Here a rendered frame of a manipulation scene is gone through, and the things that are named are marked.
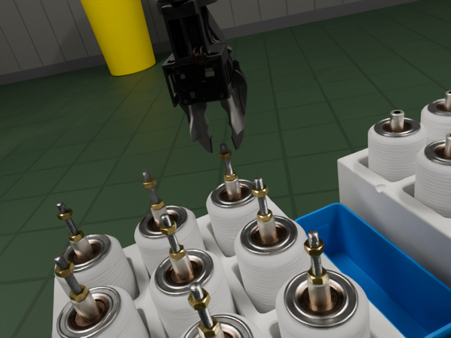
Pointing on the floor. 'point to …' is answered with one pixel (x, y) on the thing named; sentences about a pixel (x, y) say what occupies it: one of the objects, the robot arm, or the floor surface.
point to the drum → (121, 34)
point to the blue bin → (383, 273)
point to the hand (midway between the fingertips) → (223, 139)
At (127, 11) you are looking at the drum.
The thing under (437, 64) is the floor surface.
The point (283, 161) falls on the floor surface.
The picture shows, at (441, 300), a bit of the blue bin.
